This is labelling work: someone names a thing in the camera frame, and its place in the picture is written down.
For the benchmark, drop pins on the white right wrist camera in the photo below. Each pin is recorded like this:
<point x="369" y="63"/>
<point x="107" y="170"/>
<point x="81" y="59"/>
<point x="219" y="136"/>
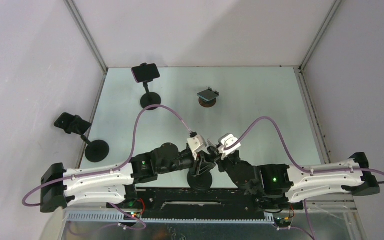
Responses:
<point x="227" y="145"/>

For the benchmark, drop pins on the black rear phone stand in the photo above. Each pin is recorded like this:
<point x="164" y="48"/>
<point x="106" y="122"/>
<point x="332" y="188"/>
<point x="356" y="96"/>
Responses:
<point x="149" y="98"/>

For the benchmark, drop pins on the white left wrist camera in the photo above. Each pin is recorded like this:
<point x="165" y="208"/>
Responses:
<point x="196" y="143"/>

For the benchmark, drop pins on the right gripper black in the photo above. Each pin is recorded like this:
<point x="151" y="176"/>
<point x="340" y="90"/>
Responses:
<point x="221" y="163"/>

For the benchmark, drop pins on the brown round phone stand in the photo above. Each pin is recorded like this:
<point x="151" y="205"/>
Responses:
<point x="207" y="104"/>

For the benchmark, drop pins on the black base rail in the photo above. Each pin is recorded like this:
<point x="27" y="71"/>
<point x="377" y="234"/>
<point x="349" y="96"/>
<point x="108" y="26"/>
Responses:
<point x="217" y="204"/>

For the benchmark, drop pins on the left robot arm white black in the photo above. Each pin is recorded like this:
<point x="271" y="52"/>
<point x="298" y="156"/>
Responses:
<point x="114" y="185"/>

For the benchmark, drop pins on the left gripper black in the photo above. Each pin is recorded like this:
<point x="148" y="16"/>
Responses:
<point x="205" y="162"/>

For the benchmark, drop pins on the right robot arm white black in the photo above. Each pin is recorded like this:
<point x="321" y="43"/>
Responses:
<point x="287" y="184"/>

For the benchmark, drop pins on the black phone pink case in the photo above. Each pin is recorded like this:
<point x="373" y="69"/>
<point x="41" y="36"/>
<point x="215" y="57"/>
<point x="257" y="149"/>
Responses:
<point x="145" y="72"/>

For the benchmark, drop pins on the black round-base phone stand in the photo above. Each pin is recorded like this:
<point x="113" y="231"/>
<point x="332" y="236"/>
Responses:
<point x="200" y="183"/>

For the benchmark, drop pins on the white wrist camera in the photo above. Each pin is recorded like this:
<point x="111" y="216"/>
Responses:
<point x="196" y="143"/>
<point x="227" y="145"/>

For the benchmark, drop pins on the grey cable duct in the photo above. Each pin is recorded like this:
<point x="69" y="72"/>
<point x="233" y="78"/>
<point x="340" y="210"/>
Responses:
<point x="117" y="217"/>

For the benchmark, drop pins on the small teal phone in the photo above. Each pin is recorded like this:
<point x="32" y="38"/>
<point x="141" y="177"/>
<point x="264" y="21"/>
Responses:
<point x="208" y="95"/>

